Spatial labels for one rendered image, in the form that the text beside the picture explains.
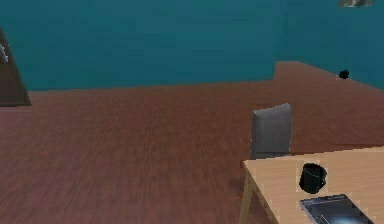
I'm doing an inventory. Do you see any grey chair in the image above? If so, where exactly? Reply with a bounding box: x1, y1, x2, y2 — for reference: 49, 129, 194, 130
249, 102, 293, 161

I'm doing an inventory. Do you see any light wooden table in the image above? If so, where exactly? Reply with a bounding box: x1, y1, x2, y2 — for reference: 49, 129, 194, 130
238, 145, 384, 224

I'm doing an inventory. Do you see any black mug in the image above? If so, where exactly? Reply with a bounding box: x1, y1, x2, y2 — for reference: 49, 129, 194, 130
298, 162, 328, 195

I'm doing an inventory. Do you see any grey open laptop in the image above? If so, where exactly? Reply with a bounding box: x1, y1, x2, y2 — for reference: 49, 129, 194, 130
298, 193, 377, 224

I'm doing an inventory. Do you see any brown wooden door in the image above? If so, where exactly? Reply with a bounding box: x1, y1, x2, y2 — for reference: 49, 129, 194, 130
0, 27, 33, 108

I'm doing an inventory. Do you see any framed wall picture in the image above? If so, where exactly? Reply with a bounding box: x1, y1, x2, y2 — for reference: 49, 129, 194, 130
337, 0, 374, 8

